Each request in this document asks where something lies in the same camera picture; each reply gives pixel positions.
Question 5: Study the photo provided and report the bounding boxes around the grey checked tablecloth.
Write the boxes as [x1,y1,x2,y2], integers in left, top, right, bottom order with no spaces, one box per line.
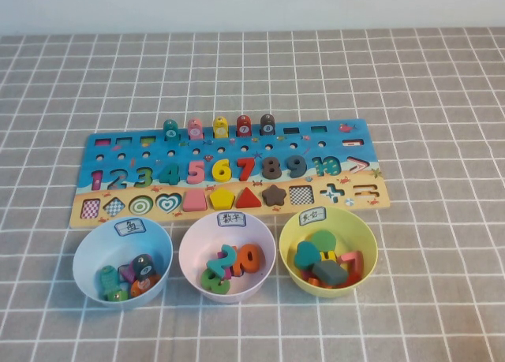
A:
[0,25,505,362]

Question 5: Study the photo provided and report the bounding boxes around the green number 3 piece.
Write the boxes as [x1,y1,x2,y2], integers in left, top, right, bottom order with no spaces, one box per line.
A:
[200,267,232,294]

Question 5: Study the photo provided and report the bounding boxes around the orange number 10 piece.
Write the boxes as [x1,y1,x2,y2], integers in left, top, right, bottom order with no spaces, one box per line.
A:
[232,243,262,275]

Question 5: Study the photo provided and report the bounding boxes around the brown star piece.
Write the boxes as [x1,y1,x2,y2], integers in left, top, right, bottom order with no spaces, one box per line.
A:
[261,184,287,207]

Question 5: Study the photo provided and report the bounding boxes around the yellow fish piece number 6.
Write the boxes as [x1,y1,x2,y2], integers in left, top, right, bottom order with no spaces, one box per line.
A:
[212,116,229,139]

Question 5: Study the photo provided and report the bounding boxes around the dark fish piece number 9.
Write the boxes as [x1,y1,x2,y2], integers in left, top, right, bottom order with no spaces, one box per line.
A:
[131,254,155,281]

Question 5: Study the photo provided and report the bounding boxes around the paper label on yellow bowl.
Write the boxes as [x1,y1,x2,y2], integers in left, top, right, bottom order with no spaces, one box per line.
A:
[298,207,328,226]

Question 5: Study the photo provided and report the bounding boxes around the blue square piece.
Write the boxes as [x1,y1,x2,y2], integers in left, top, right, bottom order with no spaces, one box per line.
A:
[311,259,350,287]

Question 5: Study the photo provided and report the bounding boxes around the light blue plastic bowl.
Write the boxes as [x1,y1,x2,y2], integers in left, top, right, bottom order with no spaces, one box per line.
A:
[72,216,174,312]

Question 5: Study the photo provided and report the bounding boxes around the brown fish piece number 8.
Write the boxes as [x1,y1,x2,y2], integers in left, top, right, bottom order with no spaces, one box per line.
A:
[259,113,276,137]

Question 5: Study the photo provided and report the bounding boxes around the teal heart piece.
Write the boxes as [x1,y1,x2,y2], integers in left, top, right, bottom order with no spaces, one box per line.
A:
[293,241,320,272]

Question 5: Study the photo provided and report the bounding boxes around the teal number 2 piece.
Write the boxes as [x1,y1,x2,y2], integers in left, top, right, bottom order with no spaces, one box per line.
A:
[205,244,238,278]

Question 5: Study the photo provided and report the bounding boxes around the orange fish piece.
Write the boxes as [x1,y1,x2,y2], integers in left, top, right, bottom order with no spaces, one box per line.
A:
[129,277,154,298]

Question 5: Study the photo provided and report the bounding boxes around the red triangle piece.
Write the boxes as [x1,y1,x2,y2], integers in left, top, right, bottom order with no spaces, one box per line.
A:
[235,186,263,208]

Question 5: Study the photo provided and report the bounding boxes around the colourful wooden puzzle board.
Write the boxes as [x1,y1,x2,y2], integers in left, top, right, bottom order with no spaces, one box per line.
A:
[68,118,391,229]

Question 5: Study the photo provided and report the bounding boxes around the pink fish piece number 5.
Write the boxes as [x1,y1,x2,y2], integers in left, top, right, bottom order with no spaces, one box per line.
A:
[187,118,204,140]

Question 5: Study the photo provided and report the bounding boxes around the green round piece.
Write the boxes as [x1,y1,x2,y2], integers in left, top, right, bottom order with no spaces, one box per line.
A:
[311,230,338,257]

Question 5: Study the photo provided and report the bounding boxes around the light pink plastic bowl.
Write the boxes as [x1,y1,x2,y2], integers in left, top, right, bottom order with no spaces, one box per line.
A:
[178,211,277,304]

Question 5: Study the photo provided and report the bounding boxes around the red fish piece number 7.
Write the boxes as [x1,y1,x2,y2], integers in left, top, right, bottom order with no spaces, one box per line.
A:
[235,114,253,138]

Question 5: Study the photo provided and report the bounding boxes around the teal striped fish piece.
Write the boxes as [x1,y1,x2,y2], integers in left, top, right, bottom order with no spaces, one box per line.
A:
[98,264,120,297]

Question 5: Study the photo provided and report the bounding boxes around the light yellow plastic bowl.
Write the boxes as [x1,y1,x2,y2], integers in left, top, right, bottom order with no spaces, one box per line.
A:
[279,208,380,299]

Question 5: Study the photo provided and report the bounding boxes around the orange bar piece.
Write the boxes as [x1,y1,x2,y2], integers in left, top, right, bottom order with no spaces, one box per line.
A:
[301,270,325,288]

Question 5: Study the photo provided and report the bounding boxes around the pink angle sign piece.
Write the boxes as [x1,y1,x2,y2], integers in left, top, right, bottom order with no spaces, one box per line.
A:
[339,250,365,281]

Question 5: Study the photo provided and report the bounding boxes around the pink trapezoid piece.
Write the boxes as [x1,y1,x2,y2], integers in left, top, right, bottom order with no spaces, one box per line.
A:
[181,190,208,213]

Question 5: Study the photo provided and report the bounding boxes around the paper label on pink bowl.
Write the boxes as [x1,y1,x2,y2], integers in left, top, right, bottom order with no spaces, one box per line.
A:
[217,211,248,228]

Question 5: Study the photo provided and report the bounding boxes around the paper label on blue bowl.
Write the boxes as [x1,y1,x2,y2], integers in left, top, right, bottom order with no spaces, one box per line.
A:
[114,218,147,237]

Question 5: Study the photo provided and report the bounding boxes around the yellow pentagon piece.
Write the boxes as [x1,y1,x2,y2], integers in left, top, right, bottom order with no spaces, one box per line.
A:
[208,188,236,211]

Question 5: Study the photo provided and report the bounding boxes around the blue number 9 piece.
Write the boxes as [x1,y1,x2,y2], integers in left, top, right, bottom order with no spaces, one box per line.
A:
[285,155,309,179]

